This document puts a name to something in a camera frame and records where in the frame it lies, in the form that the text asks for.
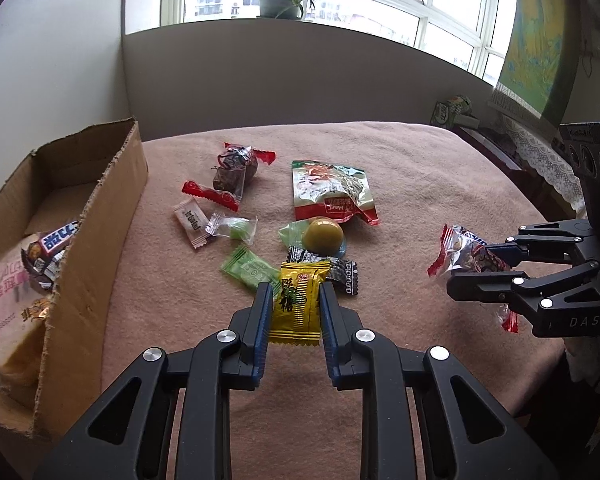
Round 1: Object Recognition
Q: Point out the red clear snack packet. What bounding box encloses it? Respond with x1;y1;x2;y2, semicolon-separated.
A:
426;223;520;335

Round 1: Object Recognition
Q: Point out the yellow candy packet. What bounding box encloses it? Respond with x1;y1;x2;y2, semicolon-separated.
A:
268;262;330;346

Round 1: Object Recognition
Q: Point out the pink white candy sachet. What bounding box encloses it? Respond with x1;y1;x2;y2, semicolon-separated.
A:
173;197;211;249

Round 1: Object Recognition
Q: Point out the red white snack pouch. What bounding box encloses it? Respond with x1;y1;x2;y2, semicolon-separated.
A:
291;160;379;226

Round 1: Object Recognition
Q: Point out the clear green candy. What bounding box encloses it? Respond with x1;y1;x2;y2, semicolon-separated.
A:
206;212;258;245

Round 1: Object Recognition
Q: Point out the red dark jujube snack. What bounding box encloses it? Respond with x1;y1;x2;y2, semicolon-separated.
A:
182;142;276;212

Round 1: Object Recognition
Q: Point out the white lace cloth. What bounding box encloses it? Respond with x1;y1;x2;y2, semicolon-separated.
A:
498;115;586;219

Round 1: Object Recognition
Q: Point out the green white small box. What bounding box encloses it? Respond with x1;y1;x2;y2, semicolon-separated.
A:
430;94;480;129

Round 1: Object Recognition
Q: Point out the pink blanket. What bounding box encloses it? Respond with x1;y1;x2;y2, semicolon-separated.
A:
99;120;569;480

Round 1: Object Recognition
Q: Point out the bagged sliced bread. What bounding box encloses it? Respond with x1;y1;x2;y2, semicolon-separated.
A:
0;233;50;408

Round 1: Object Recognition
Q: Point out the black candy packet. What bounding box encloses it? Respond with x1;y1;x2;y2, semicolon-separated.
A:
287;246;358;296

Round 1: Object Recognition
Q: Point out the hanging map scroll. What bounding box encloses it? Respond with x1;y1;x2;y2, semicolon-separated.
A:
489;0;581;128

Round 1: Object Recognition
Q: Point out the snickers bar wrapper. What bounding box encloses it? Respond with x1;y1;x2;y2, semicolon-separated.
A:
20;220;80;294

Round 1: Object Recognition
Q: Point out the green candy packet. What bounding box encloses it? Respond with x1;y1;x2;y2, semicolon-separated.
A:
221;245;280;294

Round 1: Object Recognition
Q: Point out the cardboard box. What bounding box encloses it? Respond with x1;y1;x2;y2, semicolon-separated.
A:
0;118;148;440

